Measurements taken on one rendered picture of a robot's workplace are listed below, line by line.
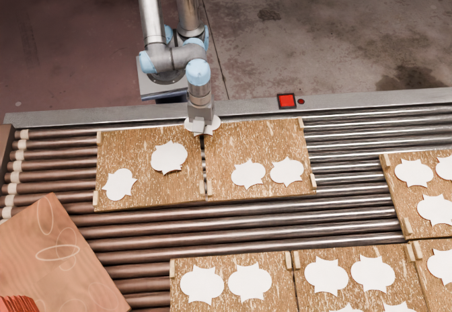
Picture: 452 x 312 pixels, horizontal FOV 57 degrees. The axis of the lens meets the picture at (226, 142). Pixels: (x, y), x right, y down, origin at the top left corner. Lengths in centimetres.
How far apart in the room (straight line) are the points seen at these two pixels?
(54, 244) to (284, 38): 250
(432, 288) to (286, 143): 71
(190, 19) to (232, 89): 138
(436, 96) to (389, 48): 156
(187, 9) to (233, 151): 59
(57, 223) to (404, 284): 117
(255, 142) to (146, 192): 47
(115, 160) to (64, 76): 174
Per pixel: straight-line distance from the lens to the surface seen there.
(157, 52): 139
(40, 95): 329
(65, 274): 144
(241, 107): 179
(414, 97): 201
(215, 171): 160
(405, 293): 156
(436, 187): 176
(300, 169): 162
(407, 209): 167
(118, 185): 161
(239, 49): 332
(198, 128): 146
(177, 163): 159
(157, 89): 191
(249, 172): 159
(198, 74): 129
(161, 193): 158
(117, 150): 170
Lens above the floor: 235
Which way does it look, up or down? 58 degrees down
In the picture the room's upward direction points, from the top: straight up
